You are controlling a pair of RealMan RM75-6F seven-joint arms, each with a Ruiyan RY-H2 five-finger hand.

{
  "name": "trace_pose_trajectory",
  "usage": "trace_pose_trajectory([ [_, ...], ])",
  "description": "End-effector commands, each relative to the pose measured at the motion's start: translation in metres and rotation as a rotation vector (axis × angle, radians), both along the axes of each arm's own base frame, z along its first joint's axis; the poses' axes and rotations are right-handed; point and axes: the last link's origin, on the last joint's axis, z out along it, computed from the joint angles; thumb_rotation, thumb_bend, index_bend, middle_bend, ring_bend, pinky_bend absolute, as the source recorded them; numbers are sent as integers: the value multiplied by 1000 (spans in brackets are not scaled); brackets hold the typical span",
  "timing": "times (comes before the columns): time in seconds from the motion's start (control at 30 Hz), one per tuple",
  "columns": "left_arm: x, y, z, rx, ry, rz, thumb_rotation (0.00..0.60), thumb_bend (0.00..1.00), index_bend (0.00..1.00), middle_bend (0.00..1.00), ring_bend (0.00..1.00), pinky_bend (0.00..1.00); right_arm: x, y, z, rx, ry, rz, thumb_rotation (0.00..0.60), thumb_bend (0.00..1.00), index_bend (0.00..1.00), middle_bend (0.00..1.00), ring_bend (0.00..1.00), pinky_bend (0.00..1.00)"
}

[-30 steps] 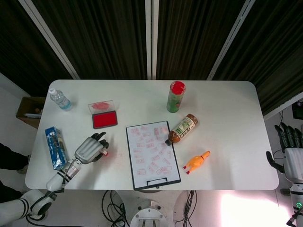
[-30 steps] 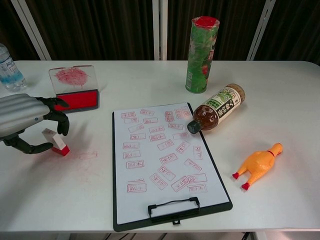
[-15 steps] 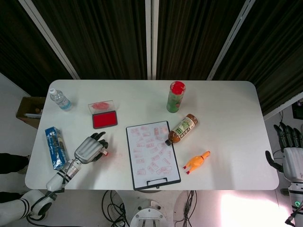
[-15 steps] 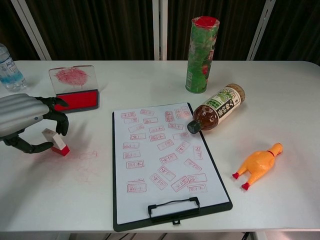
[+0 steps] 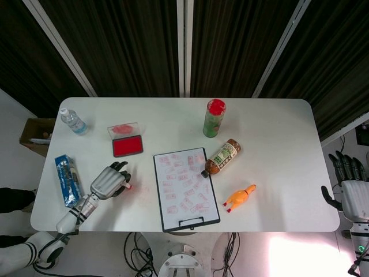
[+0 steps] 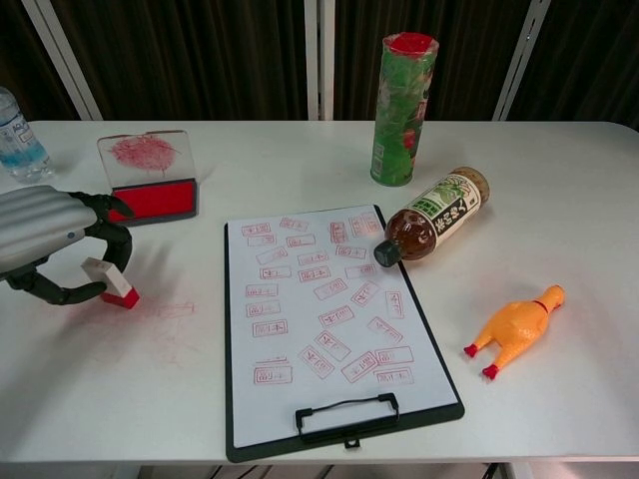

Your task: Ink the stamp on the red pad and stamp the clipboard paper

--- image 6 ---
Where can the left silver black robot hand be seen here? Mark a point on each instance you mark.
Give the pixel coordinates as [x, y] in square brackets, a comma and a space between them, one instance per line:
[35, 224]

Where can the black clipboard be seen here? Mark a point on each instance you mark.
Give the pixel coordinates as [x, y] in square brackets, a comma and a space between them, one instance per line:
[279, 441]

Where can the dark pleated curtain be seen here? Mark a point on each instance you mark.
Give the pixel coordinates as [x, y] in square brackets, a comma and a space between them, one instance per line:
[199, 55]

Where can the red ink pad open lid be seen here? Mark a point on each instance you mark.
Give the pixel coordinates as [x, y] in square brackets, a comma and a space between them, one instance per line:
[155, 199]

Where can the orange rubber chicken toy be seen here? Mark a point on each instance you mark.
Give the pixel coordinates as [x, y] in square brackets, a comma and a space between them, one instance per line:
[514, 329]

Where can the white partition post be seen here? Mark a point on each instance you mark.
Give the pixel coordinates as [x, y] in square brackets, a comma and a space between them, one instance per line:
[62, 60]
[319, 60]
[521, 60]

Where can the brown tea bottle green label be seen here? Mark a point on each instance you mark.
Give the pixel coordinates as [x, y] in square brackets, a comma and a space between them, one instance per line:
[434, 219]

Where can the green tube can red lid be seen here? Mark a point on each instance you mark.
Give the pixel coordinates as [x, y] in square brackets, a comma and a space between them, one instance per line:
[399, 125]

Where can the clear water bottle blue label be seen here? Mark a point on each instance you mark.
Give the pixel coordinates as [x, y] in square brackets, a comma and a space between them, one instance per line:
[20, 144]

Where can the white red rubber stamp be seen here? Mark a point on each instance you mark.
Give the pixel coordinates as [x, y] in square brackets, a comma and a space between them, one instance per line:
[120, 292]

